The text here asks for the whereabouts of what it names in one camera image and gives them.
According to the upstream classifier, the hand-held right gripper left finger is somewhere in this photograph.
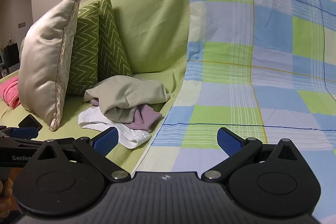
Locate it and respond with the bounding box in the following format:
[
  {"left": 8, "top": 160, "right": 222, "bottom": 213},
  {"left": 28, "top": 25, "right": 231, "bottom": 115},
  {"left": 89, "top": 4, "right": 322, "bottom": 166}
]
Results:
[{"left": 34, "top": 127, "right": 131, "bottom": 183}]

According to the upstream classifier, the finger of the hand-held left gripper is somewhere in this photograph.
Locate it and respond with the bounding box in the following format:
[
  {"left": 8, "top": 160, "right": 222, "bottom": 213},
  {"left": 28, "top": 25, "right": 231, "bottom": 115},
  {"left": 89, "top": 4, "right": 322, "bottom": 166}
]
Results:
[
  {"left": 18, "top": 114, "right": 43, "bottom": 132},
  {"left": 0, "top": 126, "right": 40, "bottom": 139}
]

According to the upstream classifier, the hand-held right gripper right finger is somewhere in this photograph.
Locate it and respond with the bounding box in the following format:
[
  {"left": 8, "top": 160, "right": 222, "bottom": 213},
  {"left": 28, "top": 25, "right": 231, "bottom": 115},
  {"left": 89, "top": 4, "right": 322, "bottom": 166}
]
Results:
[{"left": 201, "top": 127, "right": 301, "bottom": 183}]

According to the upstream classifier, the beige garment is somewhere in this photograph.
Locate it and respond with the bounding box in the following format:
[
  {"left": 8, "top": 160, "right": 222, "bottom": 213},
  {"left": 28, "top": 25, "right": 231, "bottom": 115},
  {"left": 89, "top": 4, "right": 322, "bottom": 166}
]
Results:
[{"left": 83, "top": 75, "right": 171, "bottom": 125}]

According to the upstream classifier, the person's left hand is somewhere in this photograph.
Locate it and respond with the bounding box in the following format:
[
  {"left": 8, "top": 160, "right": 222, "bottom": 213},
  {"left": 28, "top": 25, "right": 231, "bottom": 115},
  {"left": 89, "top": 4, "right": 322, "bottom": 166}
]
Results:
[{"left": 0, "top": 178, "right": 13, "bottom": 217}]

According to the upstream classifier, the white garment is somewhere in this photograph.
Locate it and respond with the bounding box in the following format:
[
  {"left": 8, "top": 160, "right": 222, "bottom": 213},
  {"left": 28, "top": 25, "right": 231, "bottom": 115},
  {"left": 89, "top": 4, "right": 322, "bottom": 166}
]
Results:
[{"left": 78, "top": 106, "right": 152, "bottom": 149}]

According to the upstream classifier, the pink cloth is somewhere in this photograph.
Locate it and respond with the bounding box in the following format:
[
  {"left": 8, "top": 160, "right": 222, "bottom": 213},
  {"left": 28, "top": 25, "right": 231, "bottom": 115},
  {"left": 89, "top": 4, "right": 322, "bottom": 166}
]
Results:
[{"left": 0, "top": 76, "right": 21, "bottom": 109}]

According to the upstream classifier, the purple garment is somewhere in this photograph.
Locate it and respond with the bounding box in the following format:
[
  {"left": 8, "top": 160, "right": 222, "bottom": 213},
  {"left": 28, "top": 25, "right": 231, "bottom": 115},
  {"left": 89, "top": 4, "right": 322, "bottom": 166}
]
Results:
[{"left": 91, "top": 99, "right": 163, "bottom": 133}]

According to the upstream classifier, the beige satin pillow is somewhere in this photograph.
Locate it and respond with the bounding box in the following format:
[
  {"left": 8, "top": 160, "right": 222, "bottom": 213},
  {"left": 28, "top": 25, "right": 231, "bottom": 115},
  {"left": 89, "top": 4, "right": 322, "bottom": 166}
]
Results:
[{"left": 18, "top": 0, "right": 82, "bottom": 132}]

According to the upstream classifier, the black cabinet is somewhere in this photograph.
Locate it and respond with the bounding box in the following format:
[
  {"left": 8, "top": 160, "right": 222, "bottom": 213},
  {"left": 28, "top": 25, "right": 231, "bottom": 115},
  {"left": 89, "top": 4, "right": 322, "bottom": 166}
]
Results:
[{"left": 3, "top": 42, "right": 21, "bottom": 73}]

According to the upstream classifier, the green zigzag pillow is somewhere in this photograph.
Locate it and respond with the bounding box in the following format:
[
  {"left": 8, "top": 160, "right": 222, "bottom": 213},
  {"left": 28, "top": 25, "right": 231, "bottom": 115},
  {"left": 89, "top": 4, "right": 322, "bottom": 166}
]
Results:
[
  {"left": 67, "top": 0, "right": 101, "bottom": 96},
  {"left": 97, "top": 0, "right": 134, "bottom": 83}
]

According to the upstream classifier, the plaid blue green sheet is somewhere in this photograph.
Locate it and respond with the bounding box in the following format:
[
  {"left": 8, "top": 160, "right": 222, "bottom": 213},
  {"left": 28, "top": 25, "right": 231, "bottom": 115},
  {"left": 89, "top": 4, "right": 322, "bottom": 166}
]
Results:
[{"left": 131, "top": 0, "right": 336, "bottom": 224}]

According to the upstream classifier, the green sofa cover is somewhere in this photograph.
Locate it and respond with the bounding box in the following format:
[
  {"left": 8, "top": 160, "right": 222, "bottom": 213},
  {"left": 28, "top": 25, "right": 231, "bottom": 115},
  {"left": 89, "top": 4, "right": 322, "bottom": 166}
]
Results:
[{"left": 0, "top": 0, "right": 191, "bottom": 177}]

